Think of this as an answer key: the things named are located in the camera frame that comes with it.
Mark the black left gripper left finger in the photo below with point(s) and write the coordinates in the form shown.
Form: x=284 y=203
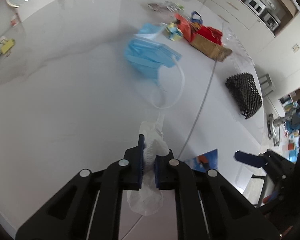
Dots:
x=88 y=206

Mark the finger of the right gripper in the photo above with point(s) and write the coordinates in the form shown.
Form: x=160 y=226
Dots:
x=250 y=159

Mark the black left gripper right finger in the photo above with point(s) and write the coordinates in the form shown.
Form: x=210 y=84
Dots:
x=208 y=206

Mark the white tissue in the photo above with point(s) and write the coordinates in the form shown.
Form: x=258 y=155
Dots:
x=148 y=200

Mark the red paper bag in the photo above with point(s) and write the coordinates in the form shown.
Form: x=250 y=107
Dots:
x=192 y=27

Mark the blue surgical face mask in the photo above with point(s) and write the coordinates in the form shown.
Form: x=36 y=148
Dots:
x=147 y=56

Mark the blue printed card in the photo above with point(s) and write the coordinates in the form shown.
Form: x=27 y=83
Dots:
x=204 y=162

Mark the black mesh basket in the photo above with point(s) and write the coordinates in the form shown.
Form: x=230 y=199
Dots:
x=244 y=91

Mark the white kitchen cabinet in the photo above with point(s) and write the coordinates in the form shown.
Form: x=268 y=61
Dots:
x=243 y=21

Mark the yellow blue crumpled wrapper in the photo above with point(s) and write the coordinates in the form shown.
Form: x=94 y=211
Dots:
x=173 y=32

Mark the silver microwave oven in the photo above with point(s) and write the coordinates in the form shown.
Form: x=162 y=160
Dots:
x=257 y=6

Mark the yellow sticky note pad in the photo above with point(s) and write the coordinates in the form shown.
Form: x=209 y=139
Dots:
x=6 y=45

